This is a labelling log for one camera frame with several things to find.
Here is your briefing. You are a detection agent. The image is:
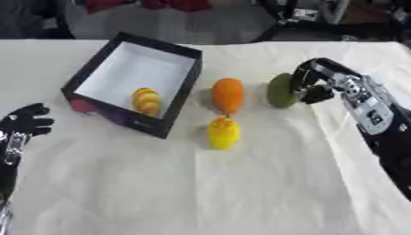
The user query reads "yellow orange ridged toy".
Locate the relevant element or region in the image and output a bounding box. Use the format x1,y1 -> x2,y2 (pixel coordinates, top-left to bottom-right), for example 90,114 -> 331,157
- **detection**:
131,87 -> 164,118

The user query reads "yellow toy fruit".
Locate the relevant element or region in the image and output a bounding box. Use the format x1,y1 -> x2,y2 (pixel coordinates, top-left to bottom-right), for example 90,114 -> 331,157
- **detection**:
205,117 -> 241,151

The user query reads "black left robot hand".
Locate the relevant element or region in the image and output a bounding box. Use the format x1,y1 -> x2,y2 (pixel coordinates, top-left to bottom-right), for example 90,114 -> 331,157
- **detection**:
0,102 -> 57,138

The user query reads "orange toy carrot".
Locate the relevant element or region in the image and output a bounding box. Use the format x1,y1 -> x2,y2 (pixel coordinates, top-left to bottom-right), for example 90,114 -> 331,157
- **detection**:
210,77 -> 246,117

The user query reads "black box white inside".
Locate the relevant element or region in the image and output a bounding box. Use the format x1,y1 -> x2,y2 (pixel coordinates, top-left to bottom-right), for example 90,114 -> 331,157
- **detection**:
59,31 -> 205,140

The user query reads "green oval toy fruit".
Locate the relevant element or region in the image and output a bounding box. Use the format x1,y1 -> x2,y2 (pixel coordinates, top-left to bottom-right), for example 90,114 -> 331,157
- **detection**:
266,73 -> 299,109

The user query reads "red bag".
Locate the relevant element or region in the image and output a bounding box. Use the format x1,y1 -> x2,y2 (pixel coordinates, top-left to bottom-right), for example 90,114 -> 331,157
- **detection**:
84,0 -> 214,15

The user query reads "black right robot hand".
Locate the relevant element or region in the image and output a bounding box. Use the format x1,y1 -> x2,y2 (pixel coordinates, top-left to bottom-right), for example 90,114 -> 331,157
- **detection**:
289,57 -> 361,106

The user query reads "black chair base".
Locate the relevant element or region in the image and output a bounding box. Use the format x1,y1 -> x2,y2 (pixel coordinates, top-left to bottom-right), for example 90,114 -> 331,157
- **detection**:
250,0 -> 411,43

